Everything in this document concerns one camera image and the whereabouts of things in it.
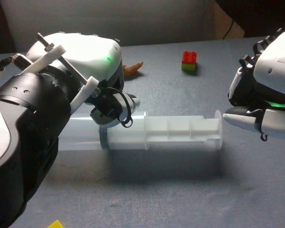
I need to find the brown cardboard panel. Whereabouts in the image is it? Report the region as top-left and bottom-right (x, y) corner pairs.
(214, 3), (245, 40)

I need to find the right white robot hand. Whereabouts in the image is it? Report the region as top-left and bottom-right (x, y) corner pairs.
(222, 25), (285, 143)

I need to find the yellow toy block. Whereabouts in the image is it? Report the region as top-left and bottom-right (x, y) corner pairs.
(47, 220), (64, 228)

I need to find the green toy brick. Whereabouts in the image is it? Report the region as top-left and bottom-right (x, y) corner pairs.
(181, 62), (197, 73)

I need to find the brown toy fried chicken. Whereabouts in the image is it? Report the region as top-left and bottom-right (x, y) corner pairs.
(123, 61), (144, 77)

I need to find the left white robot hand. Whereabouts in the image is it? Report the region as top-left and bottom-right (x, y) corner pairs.
(25, 32), (141, 128)

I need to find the red toy brick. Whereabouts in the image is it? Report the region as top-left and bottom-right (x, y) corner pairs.
(182, 50), (198, 65)

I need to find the white plastic cup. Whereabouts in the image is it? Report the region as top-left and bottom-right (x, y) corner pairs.
(146, 110), (224, 151)

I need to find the thin black cable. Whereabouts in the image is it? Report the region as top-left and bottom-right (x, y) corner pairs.
(222, 20), (236, 40)

